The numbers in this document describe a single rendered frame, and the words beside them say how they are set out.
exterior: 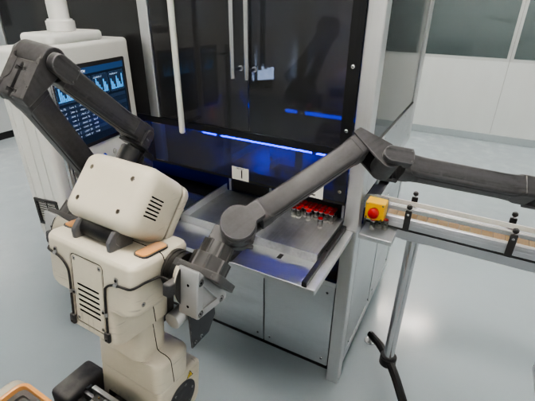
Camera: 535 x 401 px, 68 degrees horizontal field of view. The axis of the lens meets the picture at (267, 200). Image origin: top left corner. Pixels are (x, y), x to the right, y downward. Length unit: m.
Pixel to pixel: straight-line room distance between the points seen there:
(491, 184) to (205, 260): 0.67
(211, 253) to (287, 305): 1.17
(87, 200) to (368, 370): 1.73
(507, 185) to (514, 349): 1.70
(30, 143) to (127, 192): 0.85
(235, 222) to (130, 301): 0.26
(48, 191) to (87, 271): 0.81
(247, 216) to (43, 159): 0.99
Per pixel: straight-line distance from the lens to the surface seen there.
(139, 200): 0.82
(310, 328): 1.99
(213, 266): 0.82
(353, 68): 1.40
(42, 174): 1.67
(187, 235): 1.56
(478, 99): 6.04
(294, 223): 1.61
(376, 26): 1.37
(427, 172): 0.99
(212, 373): 2.20
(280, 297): 1.95
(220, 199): 1.80
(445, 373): 2.38
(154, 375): 1.09
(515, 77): 6.00
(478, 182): 1.03
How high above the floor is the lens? 1.70
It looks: 27 degrees down
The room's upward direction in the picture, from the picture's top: 1 degrees clockwise
